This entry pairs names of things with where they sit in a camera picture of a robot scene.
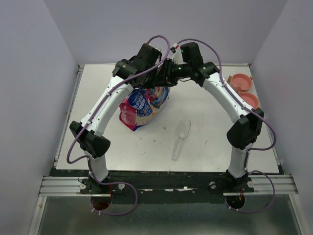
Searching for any clear plastic scoop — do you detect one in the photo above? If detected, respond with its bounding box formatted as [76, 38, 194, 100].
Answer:
[172, 118, 191, 161]

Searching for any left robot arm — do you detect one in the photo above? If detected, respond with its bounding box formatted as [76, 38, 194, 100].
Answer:
[69, 44, 162, 193]

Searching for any aluminium frame rail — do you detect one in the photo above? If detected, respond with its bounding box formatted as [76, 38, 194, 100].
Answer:
[39, 175, 298, 197]

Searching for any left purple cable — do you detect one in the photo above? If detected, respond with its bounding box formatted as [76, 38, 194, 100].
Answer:
[67, 36, 171, 165]

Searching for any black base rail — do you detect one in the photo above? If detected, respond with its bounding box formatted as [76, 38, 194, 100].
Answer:
[48, 168, 255, 205]

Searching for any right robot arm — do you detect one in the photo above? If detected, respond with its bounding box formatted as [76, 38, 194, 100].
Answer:
[155, 42, 264, 192]

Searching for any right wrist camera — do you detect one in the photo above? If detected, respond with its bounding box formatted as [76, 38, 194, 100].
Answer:
[170, 43, 183, 64]

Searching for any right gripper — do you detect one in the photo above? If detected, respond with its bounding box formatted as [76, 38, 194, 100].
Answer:
[154, 58, 191, 88]

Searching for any cat food bag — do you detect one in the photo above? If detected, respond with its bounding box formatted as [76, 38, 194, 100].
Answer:
[119, 87, 170, 131]

